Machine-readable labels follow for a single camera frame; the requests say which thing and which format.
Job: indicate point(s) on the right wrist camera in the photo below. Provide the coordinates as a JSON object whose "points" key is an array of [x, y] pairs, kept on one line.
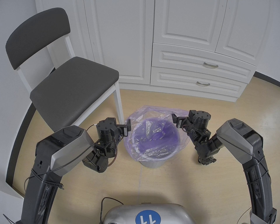
{"points": [[179, 122]]}

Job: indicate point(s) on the white wardrobe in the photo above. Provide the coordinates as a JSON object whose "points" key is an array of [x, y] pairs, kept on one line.
{"points": [[186, 21]]}

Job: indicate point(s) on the black plastic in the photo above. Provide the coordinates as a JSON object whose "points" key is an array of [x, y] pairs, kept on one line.
{"points": [[206, 162]]}

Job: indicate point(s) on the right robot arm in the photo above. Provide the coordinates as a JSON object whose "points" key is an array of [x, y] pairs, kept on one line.
{"points": [[240, 135]]}

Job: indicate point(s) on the purple plastic bag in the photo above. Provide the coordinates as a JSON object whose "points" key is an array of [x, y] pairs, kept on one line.
{"points": [[153, 133]]}

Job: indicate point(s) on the white trash bin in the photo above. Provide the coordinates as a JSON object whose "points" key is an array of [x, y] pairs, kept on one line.
{"points": [[153, 164]]}

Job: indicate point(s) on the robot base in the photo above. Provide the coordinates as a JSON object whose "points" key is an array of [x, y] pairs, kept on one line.
{"points": [[151, 213]]}

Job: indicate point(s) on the white chair with grey seat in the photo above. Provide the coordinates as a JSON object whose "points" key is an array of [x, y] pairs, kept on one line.
{"points": [[74, 91]]}

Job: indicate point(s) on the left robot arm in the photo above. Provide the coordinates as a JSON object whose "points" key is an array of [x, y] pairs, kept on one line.
{"points": [[65, 144]]}

